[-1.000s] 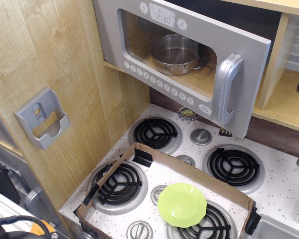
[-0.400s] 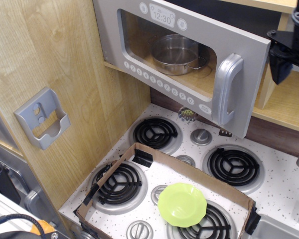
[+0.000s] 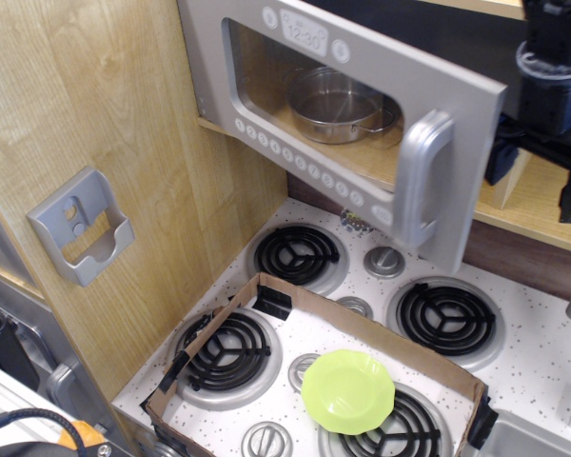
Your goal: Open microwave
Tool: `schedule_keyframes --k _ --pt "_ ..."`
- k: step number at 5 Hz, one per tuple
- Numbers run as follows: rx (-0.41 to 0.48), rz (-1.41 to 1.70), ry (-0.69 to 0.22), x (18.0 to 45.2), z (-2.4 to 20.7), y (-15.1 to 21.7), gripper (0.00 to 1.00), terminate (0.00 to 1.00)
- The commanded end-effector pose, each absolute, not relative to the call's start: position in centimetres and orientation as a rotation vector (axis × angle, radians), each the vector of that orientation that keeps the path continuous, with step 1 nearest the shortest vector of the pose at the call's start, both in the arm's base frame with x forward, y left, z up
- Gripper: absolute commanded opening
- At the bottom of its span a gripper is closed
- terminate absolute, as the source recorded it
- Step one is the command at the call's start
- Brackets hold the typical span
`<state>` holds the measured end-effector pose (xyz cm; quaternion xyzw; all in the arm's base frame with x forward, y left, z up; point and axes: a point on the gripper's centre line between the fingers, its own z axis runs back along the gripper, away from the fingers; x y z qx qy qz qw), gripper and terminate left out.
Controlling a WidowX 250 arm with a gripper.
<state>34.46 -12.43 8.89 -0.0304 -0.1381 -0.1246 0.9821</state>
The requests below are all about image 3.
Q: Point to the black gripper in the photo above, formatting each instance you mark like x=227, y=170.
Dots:
x=541, y=123

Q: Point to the grey toy microwave door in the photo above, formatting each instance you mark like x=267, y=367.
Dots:
x=450, y=118

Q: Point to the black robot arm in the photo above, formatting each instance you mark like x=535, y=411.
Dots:
x=546, y=51

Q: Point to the back right black burner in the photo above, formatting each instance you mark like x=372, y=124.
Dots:
x=454, y=321

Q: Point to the black burner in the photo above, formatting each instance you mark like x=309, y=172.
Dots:
x=235, y=355
x=298, y=254
x=454, y=321
x=408, y=431

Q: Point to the grey back stove knob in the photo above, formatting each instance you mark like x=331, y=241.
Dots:
x=384, y=262

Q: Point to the grey stove knob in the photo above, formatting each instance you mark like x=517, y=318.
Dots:
x=297, y=369
x=384, y=262
x=267, y=439
x=357, y=305

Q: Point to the hanging round strainer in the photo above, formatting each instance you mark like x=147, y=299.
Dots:
x=353, y=223

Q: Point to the grey middle stove knob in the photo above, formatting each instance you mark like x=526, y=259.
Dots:
x=357, y=305

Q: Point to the steel pot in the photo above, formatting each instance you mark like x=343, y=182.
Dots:
x=329, y=107

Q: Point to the back left black burner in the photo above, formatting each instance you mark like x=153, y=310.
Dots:
x=298, y=254

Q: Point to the grey sink basin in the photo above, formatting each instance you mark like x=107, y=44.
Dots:
x=513, y=436

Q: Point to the front right black burner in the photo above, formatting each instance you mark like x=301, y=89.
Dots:
x=408, y=431

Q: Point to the green plastic plate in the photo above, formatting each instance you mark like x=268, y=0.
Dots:
x=348, y=392

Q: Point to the grey centre stove knob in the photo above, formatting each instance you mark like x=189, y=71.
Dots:
x=297, y=369

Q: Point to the front left black burner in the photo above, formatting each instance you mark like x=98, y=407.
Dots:
x=235, y=355

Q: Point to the grey front stove knob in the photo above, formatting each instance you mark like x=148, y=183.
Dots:
x=267, y=439

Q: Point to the orange tape piece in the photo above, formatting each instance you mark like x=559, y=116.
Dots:
x=89, y=436

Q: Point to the cardboard tray wall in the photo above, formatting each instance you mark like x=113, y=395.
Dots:
x=281, y=371

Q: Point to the grey wall holder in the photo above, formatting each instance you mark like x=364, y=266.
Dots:
x=70, y=212

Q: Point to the grey oven door handle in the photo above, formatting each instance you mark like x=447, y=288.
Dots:
x=64, y=389

